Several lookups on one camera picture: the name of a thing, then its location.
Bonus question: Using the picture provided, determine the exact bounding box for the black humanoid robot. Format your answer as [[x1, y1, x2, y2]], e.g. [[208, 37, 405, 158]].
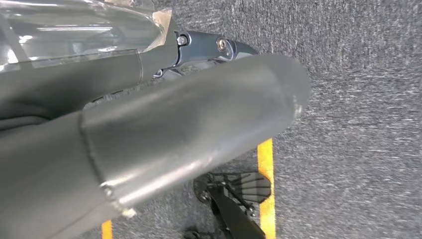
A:
[[183, 171, 273, 239]]

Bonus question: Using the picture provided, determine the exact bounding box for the yellow floor tape square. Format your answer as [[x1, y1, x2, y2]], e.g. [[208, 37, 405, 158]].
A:
[[101, 138, 276, 239]]

